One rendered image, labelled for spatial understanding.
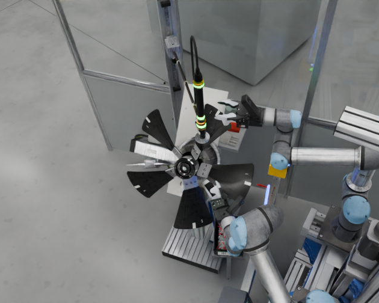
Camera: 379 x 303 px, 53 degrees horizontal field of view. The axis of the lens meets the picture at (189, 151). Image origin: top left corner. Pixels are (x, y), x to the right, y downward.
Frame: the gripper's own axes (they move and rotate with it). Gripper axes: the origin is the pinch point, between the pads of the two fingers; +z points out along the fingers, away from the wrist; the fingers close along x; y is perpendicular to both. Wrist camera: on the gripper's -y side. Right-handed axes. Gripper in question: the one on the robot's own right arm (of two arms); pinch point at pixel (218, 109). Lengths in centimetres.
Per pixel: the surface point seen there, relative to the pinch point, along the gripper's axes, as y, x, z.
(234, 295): 42, -65, -16
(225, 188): 48.8, -9.6, -4.6
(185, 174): 46.2, -5.7, 17.1
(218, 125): 25.3, 12.4, 1.8
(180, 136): 54, 26, 27
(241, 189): 49, -9, -13
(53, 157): 167, 75, 174
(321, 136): 79, 59, -60
